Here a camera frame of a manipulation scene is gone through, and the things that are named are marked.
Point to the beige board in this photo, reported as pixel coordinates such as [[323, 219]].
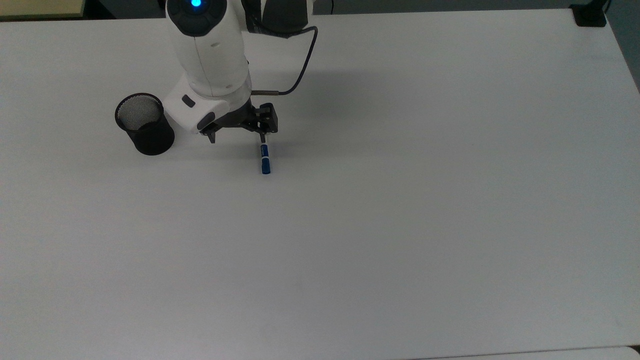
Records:
[[40, 7]]

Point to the black mesh pen cup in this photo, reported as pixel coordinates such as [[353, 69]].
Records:
[[152, 140]]

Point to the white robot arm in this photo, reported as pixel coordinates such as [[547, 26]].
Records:
[[215, 55]]

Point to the black table clamp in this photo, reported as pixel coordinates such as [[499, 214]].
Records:
[[590, 17]]

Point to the white marker blue cap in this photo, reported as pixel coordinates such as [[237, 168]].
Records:
[[265, 165]]

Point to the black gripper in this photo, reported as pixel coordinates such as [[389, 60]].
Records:
[[240, 117]]

